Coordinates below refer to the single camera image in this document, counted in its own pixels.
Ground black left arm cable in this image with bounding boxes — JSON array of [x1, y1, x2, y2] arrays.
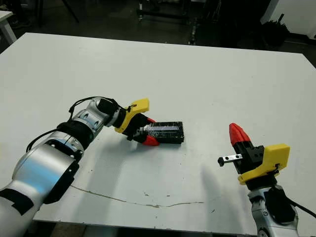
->
[[26, 95, 131, 153]]

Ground black metal frame cart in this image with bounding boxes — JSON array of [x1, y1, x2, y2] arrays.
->
[[137, 0, 223, 45]]

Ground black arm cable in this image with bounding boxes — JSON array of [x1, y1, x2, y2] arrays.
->
[[26, 95, 131, 153], [283, 195, 316, 219]]

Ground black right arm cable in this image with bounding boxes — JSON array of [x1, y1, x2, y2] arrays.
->
[[283, 195, 316, 219]]

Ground left gripper with yellow mount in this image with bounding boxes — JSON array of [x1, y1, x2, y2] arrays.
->
[[114, 98, 160, 147]]

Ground shiny black box lid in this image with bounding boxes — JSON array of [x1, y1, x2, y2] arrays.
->
[[139, 120, 185, 145]]

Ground right gripper with yellow mount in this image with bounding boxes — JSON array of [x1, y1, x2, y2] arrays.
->
[[217, 122, 291, 191]]

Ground black bushy plant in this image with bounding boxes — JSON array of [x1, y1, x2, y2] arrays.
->
[[261, 13, 291, 49]]

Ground white desk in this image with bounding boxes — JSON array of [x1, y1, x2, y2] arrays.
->
[[0, 10, 18, 47]]

